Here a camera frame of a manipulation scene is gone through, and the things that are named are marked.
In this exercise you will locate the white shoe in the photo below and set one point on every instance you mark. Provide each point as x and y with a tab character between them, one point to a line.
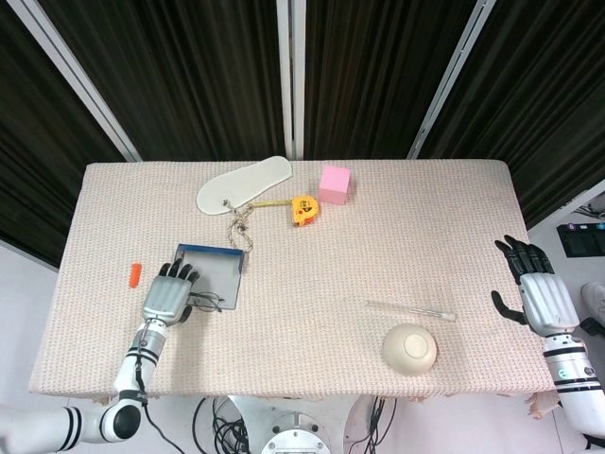
595	302

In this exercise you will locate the black curtain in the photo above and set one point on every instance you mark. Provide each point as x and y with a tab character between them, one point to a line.
198	71

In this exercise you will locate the clear glass test tube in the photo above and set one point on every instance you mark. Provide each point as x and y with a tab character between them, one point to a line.
425	311

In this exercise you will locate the pink cube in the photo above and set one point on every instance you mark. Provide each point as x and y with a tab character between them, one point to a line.
334	185

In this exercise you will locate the yellow tape measure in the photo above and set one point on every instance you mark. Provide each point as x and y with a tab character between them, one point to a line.
305	210

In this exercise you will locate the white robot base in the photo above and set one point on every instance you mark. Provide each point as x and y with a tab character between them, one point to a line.
293	430

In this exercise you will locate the pink white woven tablecloth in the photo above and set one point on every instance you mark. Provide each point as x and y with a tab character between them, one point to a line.
331	265

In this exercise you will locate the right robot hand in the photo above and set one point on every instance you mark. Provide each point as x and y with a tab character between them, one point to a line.
548	302

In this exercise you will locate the white frame post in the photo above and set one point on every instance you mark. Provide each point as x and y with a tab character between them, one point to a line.
451	78
75	78
291	75

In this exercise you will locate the thin-framed eyeglasses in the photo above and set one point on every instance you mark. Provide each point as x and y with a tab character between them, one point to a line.
212	300

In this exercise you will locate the white shoe insole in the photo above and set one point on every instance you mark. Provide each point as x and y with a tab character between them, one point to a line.
241	186

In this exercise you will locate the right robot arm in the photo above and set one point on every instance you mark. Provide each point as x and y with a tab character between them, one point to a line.
572	373

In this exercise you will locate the black electronic device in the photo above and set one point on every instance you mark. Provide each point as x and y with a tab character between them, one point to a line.
581	240

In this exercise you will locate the orange plastic cylinder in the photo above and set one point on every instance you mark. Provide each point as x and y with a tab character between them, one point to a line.
135	275

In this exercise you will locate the beige upturned bowl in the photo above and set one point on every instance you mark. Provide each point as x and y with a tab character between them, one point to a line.
409	350

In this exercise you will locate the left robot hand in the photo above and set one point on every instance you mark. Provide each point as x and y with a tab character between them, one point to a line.
167	298

